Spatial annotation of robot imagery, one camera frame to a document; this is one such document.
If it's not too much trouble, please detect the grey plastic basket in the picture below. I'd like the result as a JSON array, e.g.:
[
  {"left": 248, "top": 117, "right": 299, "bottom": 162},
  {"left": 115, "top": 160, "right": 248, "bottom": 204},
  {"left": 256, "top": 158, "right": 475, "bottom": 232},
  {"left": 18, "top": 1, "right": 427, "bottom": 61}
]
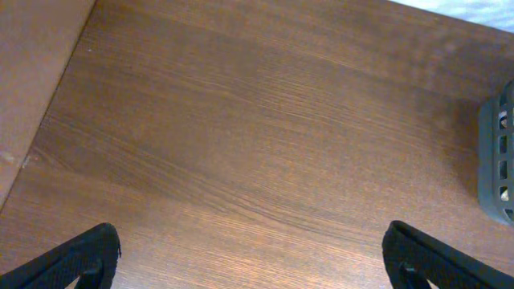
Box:
[{"left": 478, "top": 81, "right": 513, "bottom": 226}]

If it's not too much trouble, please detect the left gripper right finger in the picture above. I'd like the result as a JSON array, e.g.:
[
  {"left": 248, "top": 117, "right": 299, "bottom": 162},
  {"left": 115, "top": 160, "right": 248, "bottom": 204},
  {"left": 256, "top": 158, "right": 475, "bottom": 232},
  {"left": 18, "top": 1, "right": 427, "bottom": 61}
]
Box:
[{"left": 382, "top": 220, "right": 513, "bottom": 289}]

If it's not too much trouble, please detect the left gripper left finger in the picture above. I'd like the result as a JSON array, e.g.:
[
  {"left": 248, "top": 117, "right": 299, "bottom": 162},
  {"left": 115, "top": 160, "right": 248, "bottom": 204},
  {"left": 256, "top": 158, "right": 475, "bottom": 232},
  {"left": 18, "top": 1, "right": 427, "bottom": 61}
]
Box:
[{"left": 1, "top": 222, "right": 121, "bottom": 289}]

